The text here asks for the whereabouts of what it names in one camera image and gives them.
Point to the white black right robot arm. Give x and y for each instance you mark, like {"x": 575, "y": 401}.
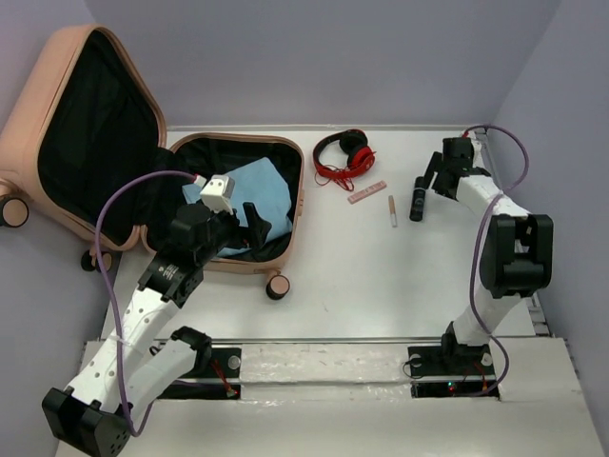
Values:
{"x": 513, "y": 252}

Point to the light blue cloth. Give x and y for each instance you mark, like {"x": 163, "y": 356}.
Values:
{"x": 258, "y": 182}

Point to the pink hard-shell suitcase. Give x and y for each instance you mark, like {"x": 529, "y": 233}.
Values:
{"x": 86, "y": 144}

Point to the pink bar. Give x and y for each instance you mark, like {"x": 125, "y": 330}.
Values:
{"x": 364, "y": 193}

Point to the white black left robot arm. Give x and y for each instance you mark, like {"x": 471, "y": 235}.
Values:
{"x": 96, "y": 412}

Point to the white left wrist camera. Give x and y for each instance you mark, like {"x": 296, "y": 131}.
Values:
{"x": 217, "y": 192}

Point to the beige white lip balm tube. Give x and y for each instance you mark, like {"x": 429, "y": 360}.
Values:
{"x": 392, "y": 211}

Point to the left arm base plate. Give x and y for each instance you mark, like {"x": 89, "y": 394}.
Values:
{"x": 217, "y": 379}

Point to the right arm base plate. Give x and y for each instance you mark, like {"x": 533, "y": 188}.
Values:
{"x": 466, "y": 373}

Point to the red black headphones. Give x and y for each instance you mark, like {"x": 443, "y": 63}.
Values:
{"x": 360, "y": 157}

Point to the black cylindrical bottle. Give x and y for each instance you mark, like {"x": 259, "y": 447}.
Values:
{"x": 418, "y": 200}

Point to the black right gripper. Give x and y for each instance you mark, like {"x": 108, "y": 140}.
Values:
{"x": 432, "y": 168}

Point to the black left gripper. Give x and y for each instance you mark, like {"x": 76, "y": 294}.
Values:
{"x": 256, "y": 230}

